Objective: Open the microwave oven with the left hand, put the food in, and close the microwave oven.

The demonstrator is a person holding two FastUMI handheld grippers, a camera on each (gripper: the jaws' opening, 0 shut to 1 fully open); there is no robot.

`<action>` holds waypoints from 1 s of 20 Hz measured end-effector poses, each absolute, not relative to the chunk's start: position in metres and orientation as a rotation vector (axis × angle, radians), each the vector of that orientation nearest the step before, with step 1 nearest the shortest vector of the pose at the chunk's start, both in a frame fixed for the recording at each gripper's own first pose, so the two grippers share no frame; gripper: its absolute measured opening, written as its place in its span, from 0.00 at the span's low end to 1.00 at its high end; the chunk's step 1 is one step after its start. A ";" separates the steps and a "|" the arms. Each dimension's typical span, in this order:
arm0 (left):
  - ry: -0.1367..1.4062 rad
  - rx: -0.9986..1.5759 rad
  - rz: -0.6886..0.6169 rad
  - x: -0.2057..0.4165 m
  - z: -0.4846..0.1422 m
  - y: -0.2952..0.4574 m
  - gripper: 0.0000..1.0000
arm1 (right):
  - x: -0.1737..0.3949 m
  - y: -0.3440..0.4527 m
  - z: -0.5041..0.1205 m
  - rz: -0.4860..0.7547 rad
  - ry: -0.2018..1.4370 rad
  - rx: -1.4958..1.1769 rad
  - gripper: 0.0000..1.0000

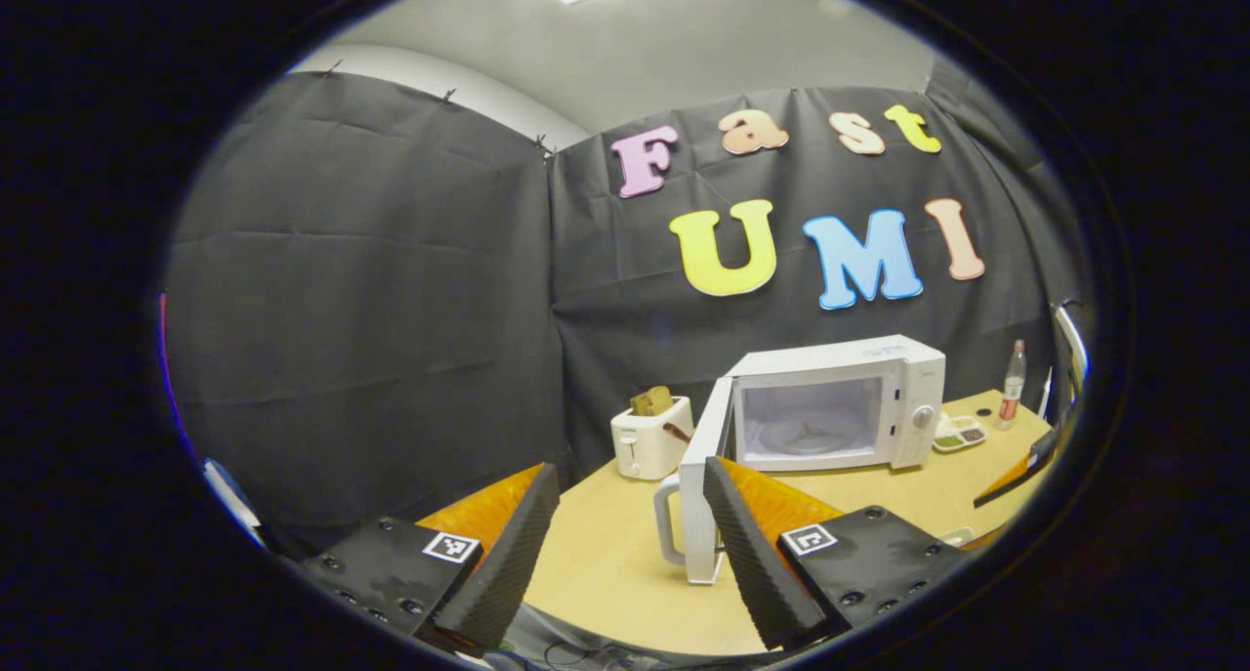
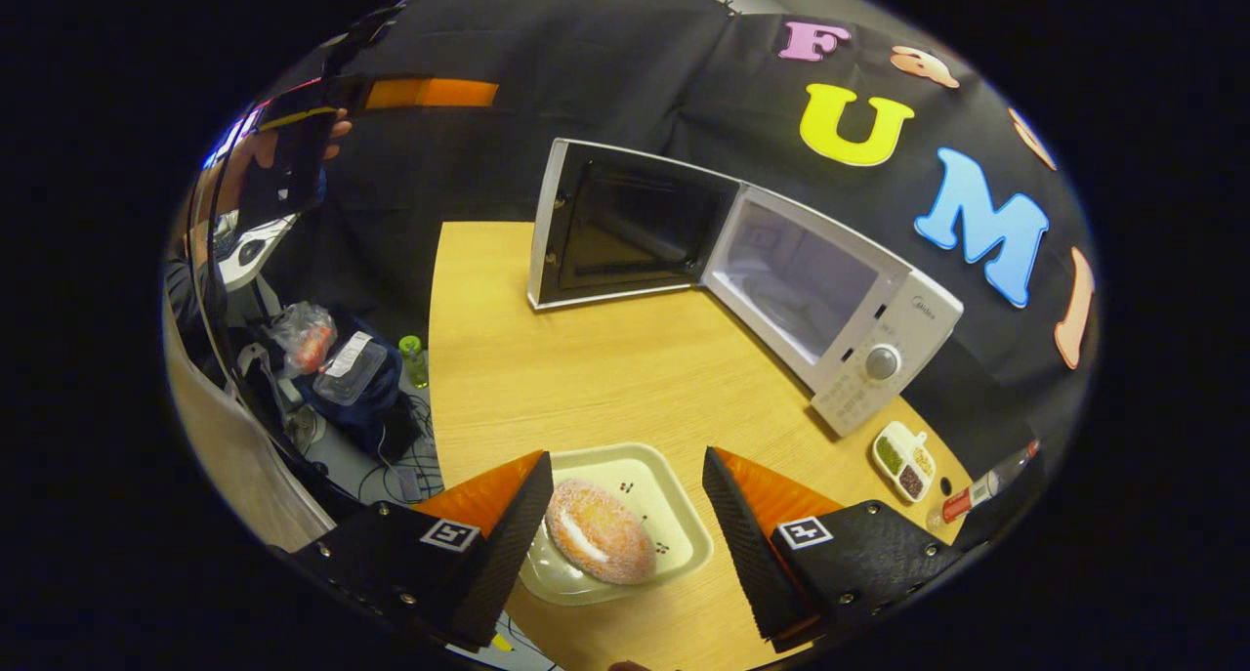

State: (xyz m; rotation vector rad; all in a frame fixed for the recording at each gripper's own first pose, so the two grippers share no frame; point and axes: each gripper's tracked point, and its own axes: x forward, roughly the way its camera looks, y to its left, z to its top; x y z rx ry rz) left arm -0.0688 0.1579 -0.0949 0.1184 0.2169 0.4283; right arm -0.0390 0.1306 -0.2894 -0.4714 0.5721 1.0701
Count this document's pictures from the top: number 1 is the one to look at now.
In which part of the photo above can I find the black backdrop cloth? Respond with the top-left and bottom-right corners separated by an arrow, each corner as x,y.
166,70 -> 1075,555

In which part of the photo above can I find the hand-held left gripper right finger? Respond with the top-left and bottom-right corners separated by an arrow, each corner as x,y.
701,456 -> 973,652

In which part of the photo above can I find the white microwave oven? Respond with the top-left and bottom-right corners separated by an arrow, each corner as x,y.
652,334 -> 946,586

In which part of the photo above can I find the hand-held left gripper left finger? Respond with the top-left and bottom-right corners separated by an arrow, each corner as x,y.
298,462 -> 563,652

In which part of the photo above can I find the white divided bean tray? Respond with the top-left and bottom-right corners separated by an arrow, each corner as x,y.
933,414 -> 988,454

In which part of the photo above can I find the white toaster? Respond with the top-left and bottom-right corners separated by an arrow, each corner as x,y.
610,396 -> 696,482

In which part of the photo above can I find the clear plastic bottle red label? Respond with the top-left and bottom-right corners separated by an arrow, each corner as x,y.
996,339 -> 1028,432

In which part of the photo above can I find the metal tube frame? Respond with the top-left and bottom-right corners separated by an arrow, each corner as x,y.
1050,300 -> 1090,398

